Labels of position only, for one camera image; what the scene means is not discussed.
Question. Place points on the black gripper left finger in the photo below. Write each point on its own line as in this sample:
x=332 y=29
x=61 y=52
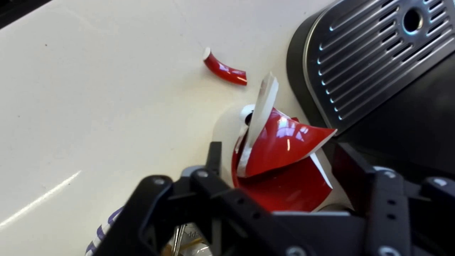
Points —
x=189 y=214

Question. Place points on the black coffee machine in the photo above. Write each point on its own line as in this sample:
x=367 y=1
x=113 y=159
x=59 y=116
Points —
x=379 y=58

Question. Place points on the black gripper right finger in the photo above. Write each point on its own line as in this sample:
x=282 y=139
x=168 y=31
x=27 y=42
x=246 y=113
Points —
x=407 y=218

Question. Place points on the broken white red mug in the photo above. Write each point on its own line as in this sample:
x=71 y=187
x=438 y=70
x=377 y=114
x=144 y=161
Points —
x=293 y=193

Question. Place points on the white mug shard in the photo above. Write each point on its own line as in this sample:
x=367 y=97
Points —
x=261 y=119

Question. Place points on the large red mug shard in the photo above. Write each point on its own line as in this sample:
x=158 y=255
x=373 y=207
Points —
x=285 y=143

